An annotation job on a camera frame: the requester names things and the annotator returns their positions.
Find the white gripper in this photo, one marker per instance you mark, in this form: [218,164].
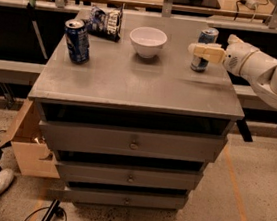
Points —
[236,58]

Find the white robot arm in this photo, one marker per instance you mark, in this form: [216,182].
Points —
[264,80]

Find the blue pepsi can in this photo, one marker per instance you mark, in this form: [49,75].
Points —
[77,41]

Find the white bowl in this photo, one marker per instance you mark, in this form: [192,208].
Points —
[147,41]

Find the top grey drawer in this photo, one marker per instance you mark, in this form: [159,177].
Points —
[81,138]

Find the grey drawer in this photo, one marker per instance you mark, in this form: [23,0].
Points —
[126,199]
[81,138]
[129,176]

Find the blue chips bag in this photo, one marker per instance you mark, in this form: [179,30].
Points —
[105,24]

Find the grey drawer cabinet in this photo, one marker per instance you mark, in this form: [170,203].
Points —
[117,88]

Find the middle grey drawer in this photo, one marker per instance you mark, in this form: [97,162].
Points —
[129,176]

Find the bottom grey drawer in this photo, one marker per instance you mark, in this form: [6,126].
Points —
[126,199]

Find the cardboard box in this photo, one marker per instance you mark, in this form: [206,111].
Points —
[24,135]

